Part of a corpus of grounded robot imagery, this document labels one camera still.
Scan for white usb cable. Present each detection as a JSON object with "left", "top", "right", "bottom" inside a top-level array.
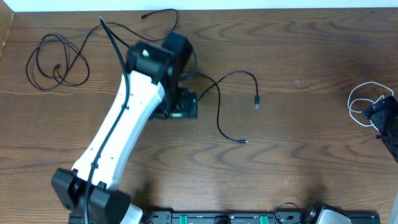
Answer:
[{"left": 347, "top": 82, "right": 395, "bottom": 128}]

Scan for long black usb cable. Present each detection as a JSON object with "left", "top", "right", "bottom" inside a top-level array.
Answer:
[{"left": 180, "top": 70, "right": 261, "bottom": 144}]

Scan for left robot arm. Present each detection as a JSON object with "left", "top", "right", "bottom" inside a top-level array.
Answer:
[{"left": 51, "top": 39, "right": 198, "bottom": 223}]

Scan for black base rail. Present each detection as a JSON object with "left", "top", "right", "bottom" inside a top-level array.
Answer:
[{"left": 68, "top": 202, "right": 382, "bottom": 224}]

